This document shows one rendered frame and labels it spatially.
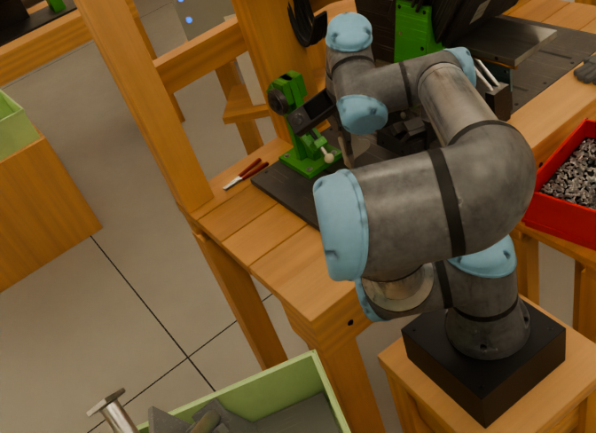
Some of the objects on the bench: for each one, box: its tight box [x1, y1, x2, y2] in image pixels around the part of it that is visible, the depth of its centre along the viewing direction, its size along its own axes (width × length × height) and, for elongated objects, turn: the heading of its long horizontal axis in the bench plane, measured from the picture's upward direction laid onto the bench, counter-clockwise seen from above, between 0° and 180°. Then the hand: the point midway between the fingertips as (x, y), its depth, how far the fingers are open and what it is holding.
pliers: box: [223, 158, 269, 191], centre depth 182 cm, size 16×5×1 cm, turn 148°
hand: (332, 143), depth 130 cm, fingers open, 14 cm apart
